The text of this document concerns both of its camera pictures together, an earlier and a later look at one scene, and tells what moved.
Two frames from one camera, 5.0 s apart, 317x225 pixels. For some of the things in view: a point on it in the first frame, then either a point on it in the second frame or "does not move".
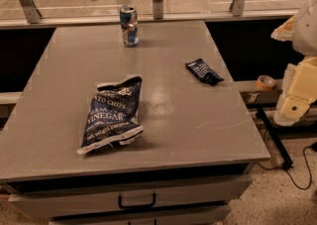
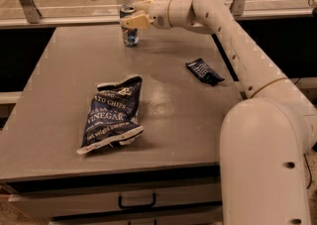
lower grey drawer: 203,215 does not move
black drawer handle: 130,206 does not move
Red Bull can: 129,25 does not move
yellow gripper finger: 284,33 to 143,6
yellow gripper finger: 303,88 to 140,21
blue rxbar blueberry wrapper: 204,72 does not move
